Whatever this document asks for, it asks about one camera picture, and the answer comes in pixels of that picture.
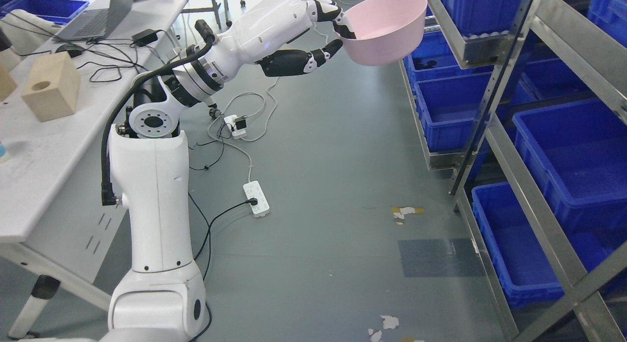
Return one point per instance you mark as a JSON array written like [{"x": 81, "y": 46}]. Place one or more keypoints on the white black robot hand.
[{"x": 258, "y": 35}]

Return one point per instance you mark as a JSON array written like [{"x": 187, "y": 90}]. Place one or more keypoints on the wooden block with hole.
[{"x": 51, "y": 90}]

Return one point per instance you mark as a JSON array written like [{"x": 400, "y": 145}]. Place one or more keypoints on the metal shelf rack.
[{"x": 542, "y": 53}]

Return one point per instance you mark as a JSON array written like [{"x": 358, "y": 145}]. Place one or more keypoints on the grey laptop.
[{"x": 95, "y": 23}]

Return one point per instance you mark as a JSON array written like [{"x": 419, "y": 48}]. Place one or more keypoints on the blue bin on rack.
[{"x": 577, "y": 154}]

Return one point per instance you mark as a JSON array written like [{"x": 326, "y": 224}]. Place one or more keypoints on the white desk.
[{"x": 53, "y": 221}]

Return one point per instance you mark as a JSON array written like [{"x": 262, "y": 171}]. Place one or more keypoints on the blue bin rack lower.
[{"x": 523, "y": 270}]

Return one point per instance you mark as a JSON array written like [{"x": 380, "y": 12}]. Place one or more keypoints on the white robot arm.
[{"x": 162, "y": 298}]

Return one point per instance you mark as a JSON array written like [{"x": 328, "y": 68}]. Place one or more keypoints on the pink plastic bowl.
[{"x": 385, "y": 30}]

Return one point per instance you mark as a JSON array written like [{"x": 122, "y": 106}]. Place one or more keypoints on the small white power strip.
[{"x": 237, "y": 126}]

